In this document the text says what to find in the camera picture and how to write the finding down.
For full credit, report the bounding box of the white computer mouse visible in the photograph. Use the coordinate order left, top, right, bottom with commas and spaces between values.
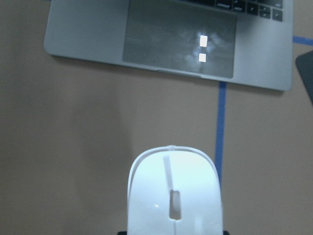
127, 146, 224, 235

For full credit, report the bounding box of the black mouse pad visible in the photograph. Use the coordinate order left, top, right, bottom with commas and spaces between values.
295, 51, 313, 103

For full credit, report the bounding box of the grey laptop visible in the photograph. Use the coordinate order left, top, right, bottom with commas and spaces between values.
44, 0, 294, 91

